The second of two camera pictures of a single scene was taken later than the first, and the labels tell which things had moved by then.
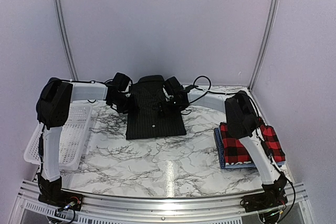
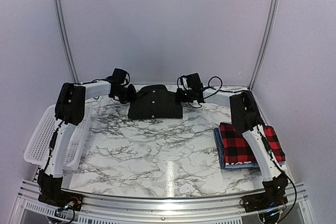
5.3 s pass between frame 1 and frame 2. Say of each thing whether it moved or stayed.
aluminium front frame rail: stayed
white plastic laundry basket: stayed
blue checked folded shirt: stayed
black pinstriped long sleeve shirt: moved
